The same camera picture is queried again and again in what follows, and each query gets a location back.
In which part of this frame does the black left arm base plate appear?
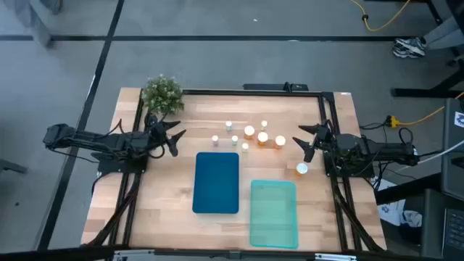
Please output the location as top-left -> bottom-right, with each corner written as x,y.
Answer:
96,144 -> 149,175

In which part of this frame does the dark blue plastic bin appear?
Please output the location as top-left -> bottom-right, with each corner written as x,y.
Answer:
191,152 -> 240,215

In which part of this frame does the black keyboard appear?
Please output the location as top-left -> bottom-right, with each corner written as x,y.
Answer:
441,207 -> 464,260

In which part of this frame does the grey computer case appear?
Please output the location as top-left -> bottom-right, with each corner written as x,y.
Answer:
440,97 -> 464,202

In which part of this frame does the translucent teal plastic bin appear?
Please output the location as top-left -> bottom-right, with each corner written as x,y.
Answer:
249,179 -> 299,250

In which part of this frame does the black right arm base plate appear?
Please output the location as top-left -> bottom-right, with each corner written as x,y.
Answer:
323,150 -> 376,179

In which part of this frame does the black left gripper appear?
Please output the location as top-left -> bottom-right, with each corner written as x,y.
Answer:
144,120 -> 188,158

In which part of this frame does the grey chair leg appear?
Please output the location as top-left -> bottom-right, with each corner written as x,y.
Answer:
0,158 -> 28,175

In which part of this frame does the black camera rig bar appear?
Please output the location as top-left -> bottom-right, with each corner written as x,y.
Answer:
0,245 -> 464,261

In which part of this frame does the artificial white-flowered plant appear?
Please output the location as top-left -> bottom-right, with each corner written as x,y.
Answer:
141,74 -> 185,117

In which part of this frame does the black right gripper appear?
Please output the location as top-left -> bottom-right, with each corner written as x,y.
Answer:
291,123 -> 334,164

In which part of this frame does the yellow extension cable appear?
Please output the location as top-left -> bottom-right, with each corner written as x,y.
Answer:
386,92 -> 464,128
349,0 -> 413,33

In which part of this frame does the white crumpled paper bag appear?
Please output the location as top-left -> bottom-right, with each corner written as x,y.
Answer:
376,178 -> 423,228

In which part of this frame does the black aluminium table frame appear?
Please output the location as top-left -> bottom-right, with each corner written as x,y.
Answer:
81,88 -> 387,254

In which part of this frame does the black device on table edge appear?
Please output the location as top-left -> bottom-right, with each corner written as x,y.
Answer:
242,82 -> 310,92

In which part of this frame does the person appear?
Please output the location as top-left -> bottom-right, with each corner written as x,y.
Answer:
392,14 -> 464,59

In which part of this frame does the white cable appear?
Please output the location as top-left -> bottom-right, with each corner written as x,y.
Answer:
396,139 -> 464,172

